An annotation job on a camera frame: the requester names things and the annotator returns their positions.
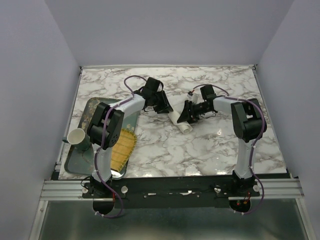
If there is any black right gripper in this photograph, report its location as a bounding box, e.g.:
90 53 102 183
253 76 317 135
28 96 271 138
176 100 210 126

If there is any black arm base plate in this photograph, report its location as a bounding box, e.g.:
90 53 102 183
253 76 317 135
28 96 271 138
82 175 260 209

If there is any green floral metal tray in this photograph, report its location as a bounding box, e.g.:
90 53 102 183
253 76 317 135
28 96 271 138
64 96 140 180

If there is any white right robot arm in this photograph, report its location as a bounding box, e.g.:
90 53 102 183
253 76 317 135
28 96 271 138
177 84 267 196

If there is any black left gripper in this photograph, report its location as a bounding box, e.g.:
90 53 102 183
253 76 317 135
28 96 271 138
151 90 174 115

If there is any cream cloth napkin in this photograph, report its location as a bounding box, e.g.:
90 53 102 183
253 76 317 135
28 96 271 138
168 96 193 135

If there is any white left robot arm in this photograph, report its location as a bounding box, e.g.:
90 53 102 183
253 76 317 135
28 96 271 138
87 77 173 198

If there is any white cup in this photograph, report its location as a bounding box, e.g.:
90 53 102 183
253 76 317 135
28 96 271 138
62 128 92 151

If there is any yellow bamboo mat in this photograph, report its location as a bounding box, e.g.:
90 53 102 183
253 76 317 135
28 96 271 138
110 128 137 172

